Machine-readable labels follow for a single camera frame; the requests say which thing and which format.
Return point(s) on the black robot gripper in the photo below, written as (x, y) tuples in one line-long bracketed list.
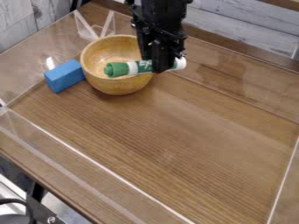
[(158, 20)]

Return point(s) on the green white dry-erase marker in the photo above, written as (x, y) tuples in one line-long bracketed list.
[(119, 69)]

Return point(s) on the brown wooden bowl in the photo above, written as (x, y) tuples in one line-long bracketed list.
[(118, 48)]

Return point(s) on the blue rectangular block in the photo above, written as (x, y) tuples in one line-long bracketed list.
[(65, 76)]

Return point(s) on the black table leg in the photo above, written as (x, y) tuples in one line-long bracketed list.
[(38, 192)]

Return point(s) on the clear acrylic corner bracket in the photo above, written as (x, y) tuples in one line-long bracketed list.
[(94, 31)]

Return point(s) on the clear acrylic tray wall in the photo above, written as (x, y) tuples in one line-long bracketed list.
[(113, 190)]

